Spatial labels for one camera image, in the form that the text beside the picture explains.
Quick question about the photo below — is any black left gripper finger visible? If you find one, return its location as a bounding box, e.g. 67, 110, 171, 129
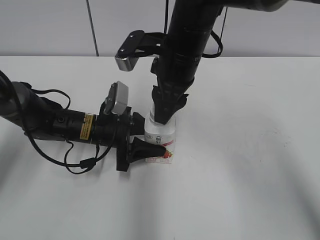
128, 137, 166, 164
130, 112, 145, 136

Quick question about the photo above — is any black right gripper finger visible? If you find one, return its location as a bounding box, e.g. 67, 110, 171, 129
151, 85, 174, 125
172, 93, 189, 115

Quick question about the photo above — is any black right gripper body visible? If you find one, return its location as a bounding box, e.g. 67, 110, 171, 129
150, 56, 195, 100

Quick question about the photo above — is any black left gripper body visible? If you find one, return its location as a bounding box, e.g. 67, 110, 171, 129
93, 106, 132, 172

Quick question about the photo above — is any white strawberry yogurt bottle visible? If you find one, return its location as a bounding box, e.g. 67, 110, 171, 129
144, 104, 176, 164

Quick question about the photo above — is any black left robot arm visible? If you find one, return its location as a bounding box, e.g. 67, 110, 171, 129
0, 73, 166, 172

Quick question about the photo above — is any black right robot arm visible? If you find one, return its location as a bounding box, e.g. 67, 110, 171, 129
150, 0, 286, 125

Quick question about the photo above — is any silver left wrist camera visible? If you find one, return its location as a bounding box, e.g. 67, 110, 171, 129
103, 81, 129, 116

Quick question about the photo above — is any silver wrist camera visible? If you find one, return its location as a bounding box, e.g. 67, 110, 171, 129
103, 81, 129, 116
114, 30, 167, 72

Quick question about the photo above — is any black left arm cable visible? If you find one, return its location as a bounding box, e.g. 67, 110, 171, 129
7, 88, 113, 175

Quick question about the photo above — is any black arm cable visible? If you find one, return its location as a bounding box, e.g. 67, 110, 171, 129
163, 0, 228, 58
7, 88, 113, 175

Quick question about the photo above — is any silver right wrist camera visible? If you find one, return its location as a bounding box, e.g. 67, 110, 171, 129
114, 30, 167, 72

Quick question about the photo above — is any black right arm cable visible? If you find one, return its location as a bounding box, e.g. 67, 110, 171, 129
163, 0, 228, 58

